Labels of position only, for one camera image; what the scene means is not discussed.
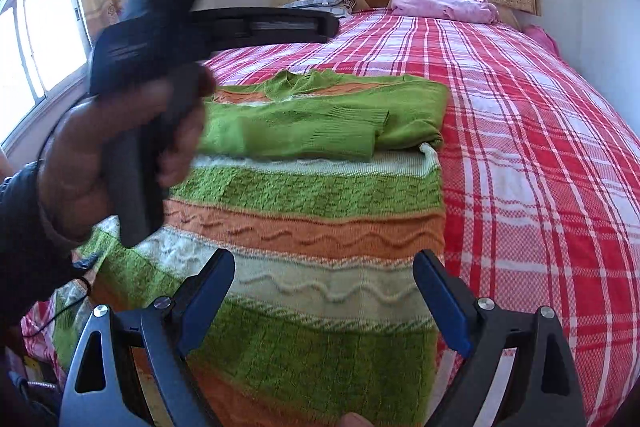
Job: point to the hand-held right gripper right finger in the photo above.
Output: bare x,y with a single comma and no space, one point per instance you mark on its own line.
442,302

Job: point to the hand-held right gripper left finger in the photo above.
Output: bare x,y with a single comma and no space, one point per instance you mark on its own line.
207,294

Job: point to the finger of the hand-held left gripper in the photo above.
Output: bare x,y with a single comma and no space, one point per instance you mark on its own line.
270,27

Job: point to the green orange striped knit sweater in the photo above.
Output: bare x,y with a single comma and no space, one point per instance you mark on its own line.
300,197

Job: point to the person's left forearm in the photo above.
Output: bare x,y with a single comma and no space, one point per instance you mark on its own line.
30,237

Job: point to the person's right hand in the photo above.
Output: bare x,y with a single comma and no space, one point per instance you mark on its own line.
355,421

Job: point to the person's left hand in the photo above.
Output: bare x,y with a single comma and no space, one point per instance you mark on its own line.
75,167

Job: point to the sliding side window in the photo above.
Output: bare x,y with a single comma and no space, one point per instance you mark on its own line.
45,22

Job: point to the red plaid bed sheet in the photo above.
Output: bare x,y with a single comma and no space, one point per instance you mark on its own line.
525,157

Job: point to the pink pillow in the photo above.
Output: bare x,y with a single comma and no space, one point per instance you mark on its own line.
440,2

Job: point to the pink cloth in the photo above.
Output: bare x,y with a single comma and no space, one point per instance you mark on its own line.
540,38

